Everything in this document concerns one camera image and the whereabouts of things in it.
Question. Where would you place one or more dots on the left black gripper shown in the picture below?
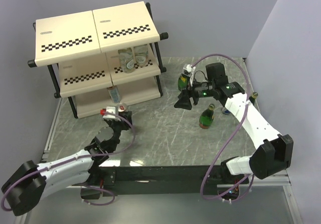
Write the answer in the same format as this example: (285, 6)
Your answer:
(125, 124)

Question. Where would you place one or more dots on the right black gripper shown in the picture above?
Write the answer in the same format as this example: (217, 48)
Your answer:
(184, 102)

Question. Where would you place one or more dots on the green glass bottle back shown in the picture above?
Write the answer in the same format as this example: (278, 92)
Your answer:
(183, 81)

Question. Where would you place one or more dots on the green glass bottle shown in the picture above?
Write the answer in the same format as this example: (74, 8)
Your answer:
(253, 97)
(183, 81)
(207, 117)

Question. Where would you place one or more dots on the silver energy drink can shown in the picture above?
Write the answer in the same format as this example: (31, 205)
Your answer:
(122, 107)
(114, 94)

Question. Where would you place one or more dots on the clear soda water bottle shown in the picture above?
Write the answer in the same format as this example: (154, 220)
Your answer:
(141, 55)
(126, 60)

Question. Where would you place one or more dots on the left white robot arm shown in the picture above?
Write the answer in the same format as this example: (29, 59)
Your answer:
(32, 182)

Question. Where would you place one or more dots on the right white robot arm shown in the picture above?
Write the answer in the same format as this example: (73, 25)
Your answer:
(273, 151)

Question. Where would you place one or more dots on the beige three-tier shelf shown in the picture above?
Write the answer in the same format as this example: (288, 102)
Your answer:
(80, 51)

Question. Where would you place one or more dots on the green glass bottle middle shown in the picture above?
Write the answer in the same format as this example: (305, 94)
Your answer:
(207, 117)

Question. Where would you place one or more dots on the blue energy drink can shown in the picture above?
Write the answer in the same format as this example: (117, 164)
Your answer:
(225, 111)

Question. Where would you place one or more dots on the green glass bottle right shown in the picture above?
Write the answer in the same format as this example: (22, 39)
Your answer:
(253, 97)

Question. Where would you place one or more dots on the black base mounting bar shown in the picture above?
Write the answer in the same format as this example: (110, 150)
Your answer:
(157, 180)

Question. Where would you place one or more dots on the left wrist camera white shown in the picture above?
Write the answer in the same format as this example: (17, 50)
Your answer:
(110, 113)

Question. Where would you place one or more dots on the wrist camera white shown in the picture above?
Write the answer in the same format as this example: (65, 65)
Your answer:
(189, 73)
(110, 113)

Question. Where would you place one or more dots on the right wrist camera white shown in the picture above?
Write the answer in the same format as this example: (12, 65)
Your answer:
(189, 73)

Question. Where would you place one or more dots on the aluminium rail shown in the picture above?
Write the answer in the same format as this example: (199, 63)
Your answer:
(279, 179)

